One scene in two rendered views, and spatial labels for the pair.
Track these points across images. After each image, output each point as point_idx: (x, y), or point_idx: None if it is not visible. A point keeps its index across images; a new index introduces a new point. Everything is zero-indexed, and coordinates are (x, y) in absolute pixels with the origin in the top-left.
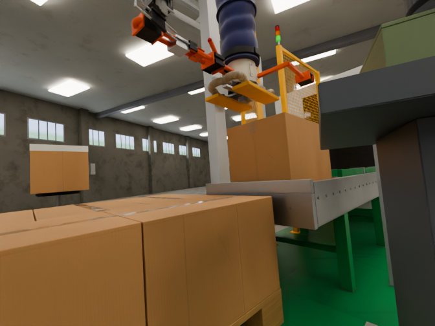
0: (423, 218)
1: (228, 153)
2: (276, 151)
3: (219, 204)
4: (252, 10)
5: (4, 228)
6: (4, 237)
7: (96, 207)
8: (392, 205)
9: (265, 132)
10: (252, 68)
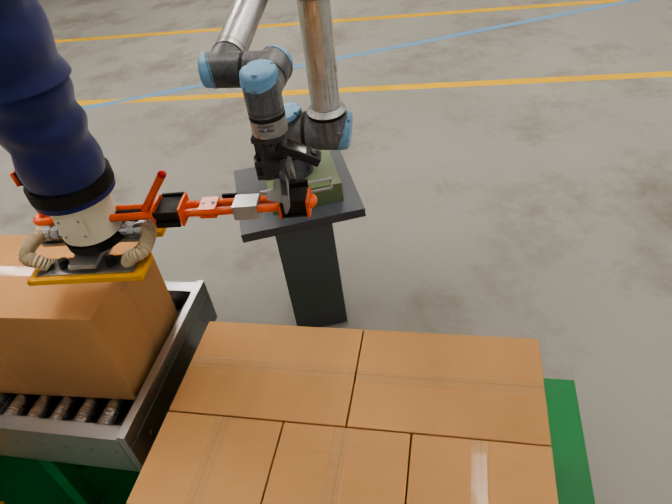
0: (329, 234)
1: (110, 354)
2: (154, 287)
3: (275, 335)
4: None
5: (436, 414)
6: (435, 365)
7: (324, 493)
8: (295, 242)
9: None
10: None
